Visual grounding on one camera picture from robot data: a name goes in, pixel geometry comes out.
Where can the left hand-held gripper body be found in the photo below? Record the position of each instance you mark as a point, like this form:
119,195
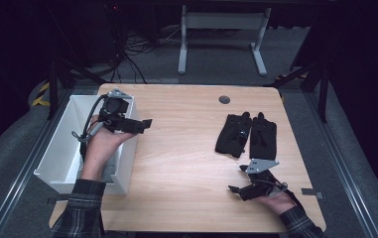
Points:
117,110

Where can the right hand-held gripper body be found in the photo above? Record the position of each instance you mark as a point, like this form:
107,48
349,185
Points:
262,180

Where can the black glove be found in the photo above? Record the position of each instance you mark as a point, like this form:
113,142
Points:
233,135
262,137

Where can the white plastic bin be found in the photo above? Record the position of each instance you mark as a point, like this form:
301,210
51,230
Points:
62,145

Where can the person's right hand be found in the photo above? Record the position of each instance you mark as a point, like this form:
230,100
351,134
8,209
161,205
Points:
277,202

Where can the person's left hand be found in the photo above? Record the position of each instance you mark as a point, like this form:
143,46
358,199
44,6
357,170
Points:
100,145

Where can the grey tape strip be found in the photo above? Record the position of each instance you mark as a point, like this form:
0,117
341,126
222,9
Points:
312,192

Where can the black metal stand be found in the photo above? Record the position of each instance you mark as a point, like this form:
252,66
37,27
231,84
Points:
315,79
64,74

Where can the grey round table grommet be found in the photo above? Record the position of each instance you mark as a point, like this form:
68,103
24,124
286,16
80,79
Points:
224,99

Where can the yellow black striped tape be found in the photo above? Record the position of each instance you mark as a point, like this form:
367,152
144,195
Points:
41,95

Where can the aluminium floor rail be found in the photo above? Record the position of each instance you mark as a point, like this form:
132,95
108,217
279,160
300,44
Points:
342,165
27,165

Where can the grey metal desk frame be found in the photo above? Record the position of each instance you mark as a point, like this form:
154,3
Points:
224,20

